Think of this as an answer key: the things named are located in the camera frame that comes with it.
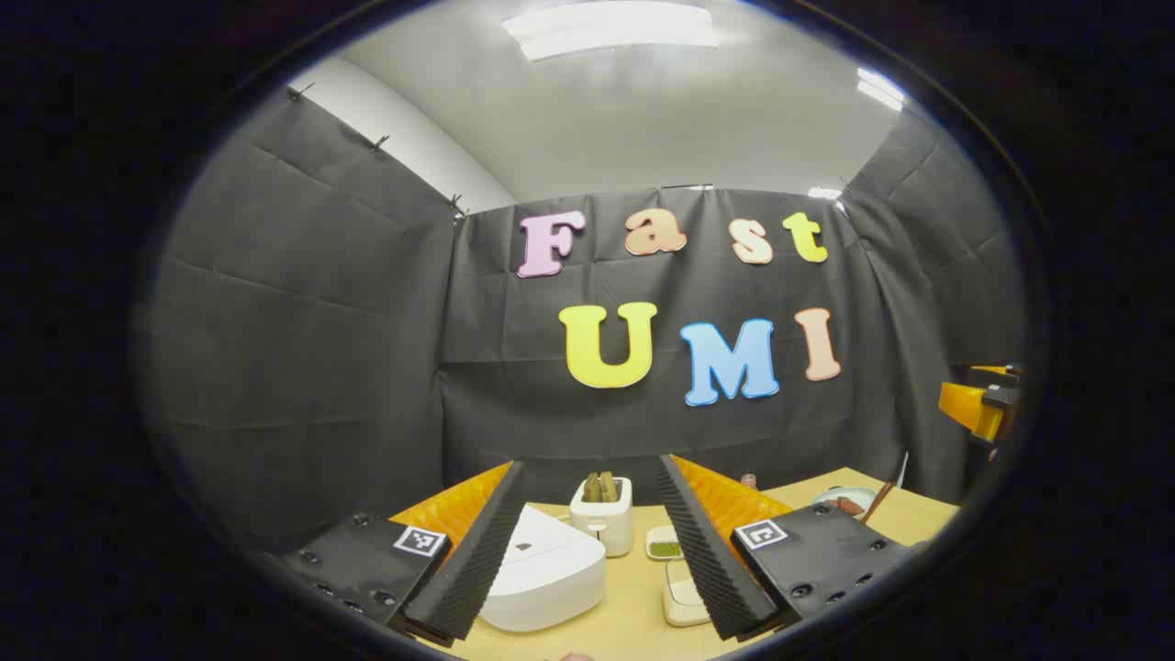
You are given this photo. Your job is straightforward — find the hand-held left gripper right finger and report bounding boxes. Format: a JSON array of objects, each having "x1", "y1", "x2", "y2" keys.
[{"x1": 655, "y1": 454, "x2": 912, "y2": 642}]

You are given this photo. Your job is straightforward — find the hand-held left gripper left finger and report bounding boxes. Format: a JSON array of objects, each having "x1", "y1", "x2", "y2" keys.
[{"x1": 280, "y1": 461, "x2": 530, "y2": 642}]

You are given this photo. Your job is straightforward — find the white rice cooker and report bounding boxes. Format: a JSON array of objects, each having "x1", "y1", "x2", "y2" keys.
[{"x1": 479, "y1": 505, "x2": 607, "y2": 633}]

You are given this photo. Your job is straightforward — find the cream rounded board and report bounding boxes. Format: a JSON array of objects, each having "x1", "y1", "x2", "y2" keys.
[{"x1": 663, "y1": 558, "x2": 712, "y2": 628}]

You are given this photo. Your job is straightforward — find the white toaster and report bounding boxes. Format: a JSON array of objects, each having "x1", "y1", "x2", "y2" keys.
[{"x1": 569, "y1": 476, "x2": 634, "y2": 558}]

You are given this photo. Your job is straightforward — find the pale green plate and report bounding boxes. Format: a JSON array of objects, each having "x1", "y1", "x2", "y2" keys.
[{"x1": 812, "y1": 487, "x2": 878, "y2": 521}]

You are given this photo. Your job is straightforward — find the small ceiling light panel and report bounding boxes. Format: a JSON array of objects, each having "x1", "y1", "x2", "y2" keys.
[{"x1": 856, "y1": 66, "x2": 906, "y2": 112}]

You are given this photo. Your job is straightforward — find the large ceiling light panel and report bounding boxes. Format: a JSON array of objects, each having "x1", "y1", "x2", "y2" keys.
[{"x1": 503, "y1": 0, "x2": 719, "y2": 62}]

